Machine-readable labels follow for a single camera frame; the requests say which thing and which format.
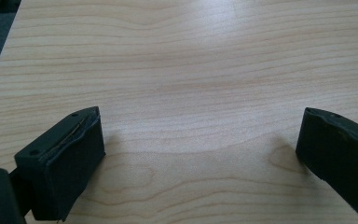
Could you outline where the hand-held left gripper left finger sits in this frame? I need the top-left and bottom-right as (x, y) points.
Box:
(13, 105), (106, 222)

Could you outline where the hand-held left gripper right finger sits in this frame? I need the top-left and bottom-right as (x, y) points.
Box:
(295, 106), (358, 224)

